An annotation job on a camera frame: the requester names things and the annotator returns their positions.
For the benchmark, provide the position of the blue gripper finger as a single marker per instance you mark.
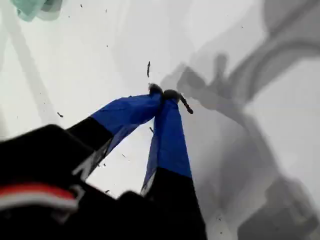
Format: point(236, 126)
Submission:
point(170, 150)
point(125, 112)

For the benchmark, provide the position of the pale green T-shirt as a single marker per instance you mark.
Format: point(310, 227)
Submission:
point(27, 10)

